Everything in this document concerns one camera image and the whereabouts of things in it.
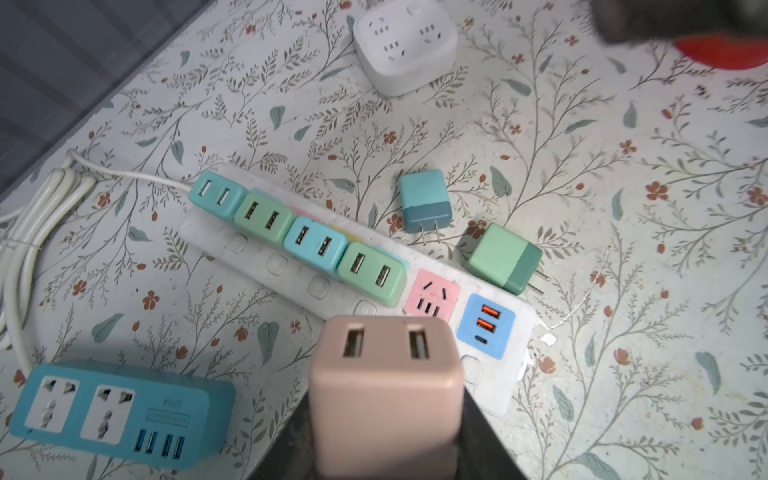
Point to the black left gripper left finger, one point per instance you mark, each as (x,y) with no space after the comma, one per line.
(291,455)

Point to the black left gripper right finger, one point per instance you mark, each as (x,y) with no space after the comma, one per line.
(481,454)

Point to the pink cube adapter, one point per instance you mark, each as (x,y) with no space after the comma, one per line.
(385,398)

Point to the blue power strip with USB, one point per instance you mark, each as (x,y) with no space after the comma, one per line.
(162,419)

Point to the light green plug adapter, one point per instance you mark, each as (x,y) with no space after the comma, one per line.
(376,275)

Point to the green two-tone plug adapter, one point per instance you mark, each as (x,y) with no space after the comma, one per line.
(504,259)

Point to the teal cube adapter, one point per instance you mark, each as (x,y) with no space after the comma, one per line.
(315,244)

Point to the teal two-tone plug adapter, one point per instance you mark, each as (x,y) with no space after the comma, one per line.
(426,203)

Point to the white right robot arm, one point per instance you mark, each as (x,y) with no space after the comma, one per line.
(622,21)

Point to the long white multicolour power strip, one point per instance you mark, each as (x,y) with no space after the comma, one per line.
(491,327)

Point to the white square power socket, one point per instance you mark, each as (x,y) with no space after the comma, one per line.
(405,45)

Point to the red pen cup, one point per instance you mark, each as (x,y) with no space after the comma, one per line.
(722,52)

